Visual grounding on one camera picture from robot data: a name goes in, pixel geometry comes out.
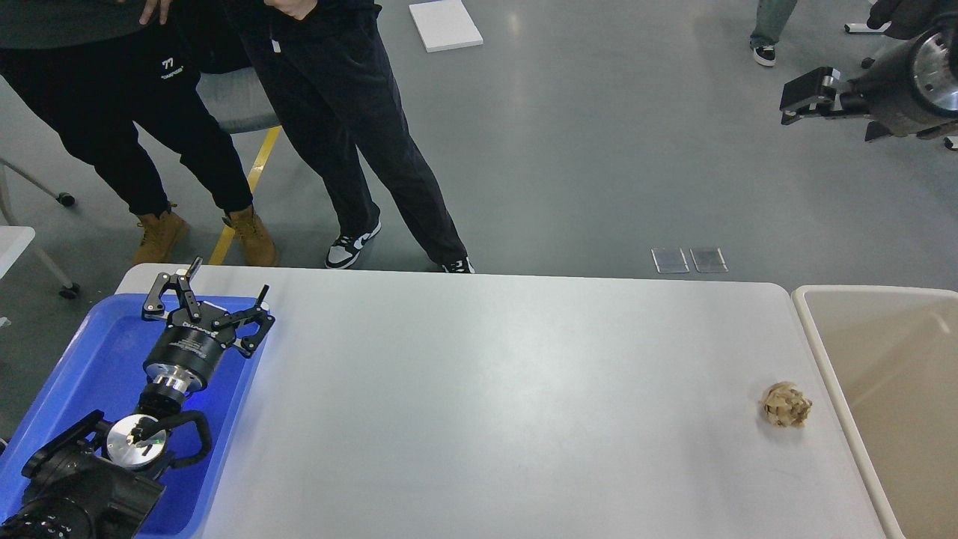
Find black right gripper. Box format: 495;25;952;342
779;15;956;143

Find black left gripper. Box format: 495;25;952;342
141;257;276;393

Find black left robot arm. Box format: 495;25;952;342
2;258;276;538

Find blue plastic tray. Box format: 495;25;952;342
1;293;264;538

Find person in green-grey trousers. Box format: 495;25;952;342
749;0;798;67

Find chair with dark jacket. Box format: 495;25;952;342
860;1;956;69

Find right metal floor plate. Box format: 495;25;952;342
690;248;729;273

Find metal floor plate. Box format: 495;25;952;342
650;248;690;274
690;248;729;273

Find left metal floor plate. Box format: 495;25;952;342
650;248;690;274

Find beige plastic bin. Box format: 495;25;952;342
793;285;957;538

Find person with tan boots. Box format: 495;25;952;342
1;1;278;267

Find person with black-white sneakers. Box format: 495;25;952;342
222;1;475;273

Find crumpled brown paper ball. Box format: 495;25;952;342
762;381;812;427

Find white board on floor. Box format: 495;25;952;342
409;1;483;52

